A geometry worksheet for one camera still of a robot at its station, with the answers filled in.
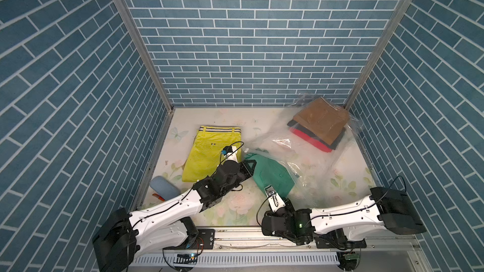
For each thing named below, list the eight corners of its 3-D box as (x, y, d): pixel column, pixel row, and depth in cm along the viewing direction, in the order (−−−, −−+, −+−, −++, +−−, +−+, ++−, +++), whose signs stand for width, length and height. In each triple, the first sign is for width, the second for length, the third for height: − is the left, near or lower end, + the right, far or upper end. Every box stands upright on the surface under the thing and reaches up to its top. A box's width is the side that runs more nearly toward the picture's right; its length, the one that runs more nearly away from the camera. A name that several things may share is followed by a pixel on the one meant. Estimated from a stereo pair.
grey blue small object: (150, 186, 90) (147, 182, 87) (163, 175, 94) (160, 171, 91) (169, 205, 84) (166, 202, 81) (181, 193, 88) (179, 190, 85)
